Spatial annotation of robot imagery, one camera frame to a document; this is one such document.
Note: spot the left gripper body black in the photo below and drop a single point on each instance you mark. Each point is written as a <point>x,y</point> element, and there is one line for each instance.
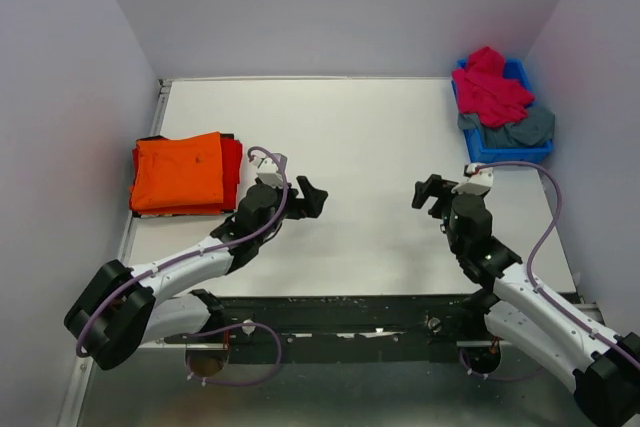
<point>294,207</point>

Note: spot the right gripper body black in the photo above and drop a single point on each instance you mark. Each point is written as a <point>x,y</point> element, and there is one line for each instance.
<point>442,208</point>

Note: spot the aluminium frame rail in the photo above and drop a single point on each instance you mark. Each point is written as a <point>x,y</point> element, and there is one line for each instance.
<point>108,320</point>

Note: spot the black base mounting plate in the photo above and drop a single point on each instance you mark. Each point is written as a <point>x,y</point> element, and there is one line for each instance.
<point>350,329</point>

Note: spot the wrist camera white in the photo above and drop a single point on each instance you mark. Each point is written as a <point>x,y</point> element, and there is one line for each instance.
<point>267,171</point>
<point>478,180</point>

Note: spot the grey t shirt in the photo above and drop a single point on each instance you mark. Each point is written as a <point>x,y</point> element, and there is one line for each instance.
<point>536,128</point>

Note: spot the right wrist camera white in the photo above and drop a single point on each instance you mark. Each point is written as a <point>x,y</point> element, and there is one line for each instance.
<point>478,180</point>

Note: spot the folded orange t shirt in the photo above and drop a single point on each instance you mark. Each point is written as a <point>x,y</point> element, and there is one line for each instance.
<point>173,173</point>

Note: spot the magenta t shirt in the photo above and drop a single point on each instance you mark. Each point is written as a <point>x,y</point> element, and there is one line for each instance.
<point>483,90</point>

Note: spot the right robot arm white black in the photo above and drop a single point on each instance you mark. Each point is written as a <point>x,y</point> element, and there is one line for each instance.
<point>598,366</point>

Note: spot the blue plastic bin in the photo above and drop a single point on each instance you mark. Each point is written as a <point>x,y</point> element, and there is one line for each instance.
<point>478,151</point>

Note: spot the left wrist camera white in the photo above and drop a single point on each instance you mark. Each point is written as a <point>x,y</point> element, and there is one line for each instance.
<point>267,171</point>

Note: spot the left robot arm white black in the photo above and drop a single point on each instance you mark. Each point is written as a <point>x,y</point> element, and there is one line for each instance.
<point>180,306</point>

